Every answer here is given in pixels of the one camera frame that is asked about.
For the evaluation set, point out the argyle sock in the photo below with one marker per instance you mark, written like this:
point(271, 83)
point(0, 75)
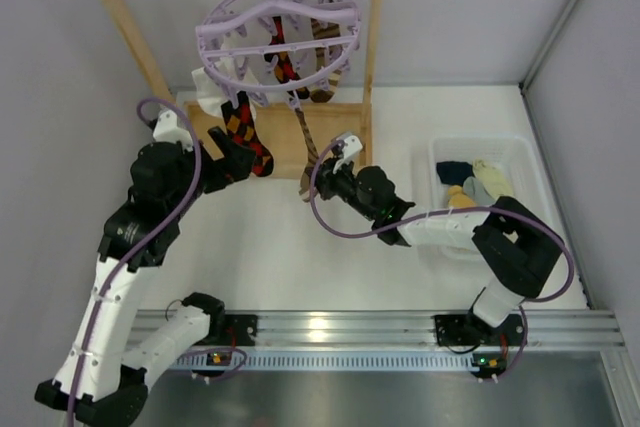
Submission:
point(283, 71)
point(240, 127)

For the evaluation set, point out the white plastic basket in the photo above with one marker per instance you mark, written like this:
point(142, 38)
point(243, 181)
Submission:
point(511, 154)

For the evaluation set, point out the aluminium mounting rail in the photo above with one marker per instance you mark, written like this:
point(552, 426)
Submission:
point(550, 330)

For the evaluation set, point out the brown striped sock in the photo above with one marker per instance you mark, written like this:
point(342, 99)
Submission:
point(312, 155)
point(324, 90)

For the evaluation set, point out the purple round clip hanger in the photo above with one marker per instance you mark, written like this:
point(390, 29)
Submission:
point(253, 49)

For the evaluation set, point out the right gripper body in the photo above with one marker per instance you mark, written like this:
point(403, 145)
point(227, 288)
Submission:
point(323, 183)

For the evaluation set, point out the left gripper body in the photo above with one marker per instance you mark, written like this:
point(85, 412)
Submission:
point(226, 158)

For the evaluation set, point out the mustard yellow sock in basket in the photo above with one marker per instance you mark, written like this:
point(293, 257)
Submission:
point(458, 199)

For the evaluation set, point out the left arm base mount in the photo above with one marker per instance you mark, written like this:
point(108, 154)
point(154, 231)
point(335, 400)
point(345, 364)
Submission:
point(230, 357)

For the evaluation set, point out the pale yellow sock in basket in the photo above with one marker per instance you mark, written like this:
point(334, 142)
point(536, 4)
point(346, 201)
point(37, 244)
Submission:
point(493, 179)

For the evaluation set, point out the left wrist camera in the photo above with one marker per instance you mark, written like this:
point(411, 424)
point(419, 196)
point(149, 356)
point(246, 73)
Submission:
point(170, 128)

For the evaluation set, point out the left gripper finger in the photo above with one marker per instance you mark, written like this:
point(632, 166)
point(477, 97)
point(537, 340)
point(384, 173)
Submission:
point(237, 162)
point(186, 147)

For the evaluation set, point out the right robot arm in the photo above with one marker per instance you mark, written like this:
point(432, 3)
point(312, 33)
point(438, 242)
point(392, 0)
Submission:
point(518, 248)

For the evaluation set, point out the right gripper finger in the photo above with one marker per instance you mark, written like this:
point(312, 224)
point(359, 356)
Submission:
point(343, 162)
point(323, 180)

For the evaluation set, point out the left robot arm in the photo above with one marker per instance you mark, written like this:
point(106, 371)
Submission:
point(103, 382)

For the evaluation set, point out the navy sock in basket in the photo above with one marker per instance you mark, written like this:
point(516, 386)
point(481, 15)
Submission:
point(454, 172)

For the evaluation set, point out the wooden hanger rack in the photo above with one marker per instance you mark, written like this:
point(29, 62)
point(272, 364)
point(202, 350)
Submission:
point(326, 120)

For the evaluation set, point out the white slotted cable duct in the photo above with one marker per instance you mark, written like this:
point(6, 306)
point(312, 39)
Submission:
point(375, 361)

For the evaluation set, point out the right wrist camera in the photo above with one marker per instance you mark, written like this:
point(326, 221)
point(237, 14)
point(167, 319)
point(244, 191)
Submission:
point(347, 145)

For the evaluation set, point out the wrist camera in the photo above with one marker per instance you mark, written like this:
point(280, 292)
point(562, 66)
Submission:
point(170, 128)
point(347, 145)

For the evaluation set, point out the white sock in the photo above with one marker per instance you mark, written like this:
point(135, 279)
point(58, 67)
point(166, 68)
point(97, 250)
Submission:
point(210, 96)

